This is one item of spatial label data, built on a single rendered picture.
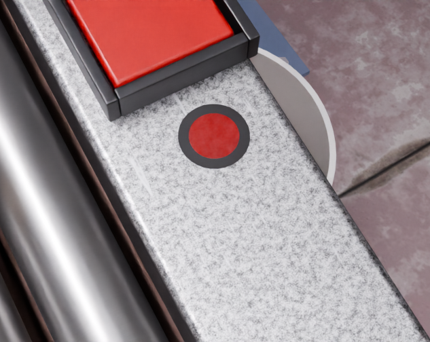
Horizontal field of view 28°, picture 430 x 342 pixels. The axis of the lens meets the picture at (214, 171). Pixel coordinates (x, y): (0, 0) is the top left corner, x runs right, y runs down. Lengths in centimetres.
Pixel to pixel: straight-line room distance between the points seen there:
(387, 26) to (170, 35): 117
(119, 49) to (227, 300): 12
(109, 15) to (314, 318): 16
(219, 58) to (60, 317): 13
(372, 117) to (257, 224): 109
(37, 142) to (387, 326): 17
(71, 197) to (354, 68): 115
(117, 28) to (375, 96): 110
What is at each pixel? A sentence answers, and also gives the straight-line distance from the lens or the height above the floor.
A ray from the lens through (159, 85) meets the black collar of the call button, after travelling 37.
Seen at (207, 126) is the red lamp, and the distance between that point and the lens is 38.
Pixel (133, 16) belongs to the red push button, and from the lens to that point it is 39.
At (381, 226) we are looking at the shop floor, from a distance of 137.
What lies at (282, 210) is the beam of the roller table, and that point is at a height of 91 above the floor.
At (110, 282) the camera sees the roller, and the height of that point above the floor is 92.
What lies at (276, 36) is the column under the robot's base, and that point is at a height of 1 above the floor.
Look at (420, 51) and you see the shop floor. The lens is 153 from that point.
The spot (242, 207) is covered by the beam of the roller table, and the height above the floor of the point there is 92.
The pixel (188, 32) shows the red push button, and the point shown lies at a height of 93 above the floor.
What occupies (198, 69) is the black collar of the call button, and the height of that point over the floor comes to 93.
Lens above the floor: 125
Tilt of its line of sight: 66 degrees down
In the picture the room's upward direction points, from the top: 4 degrees clockwise
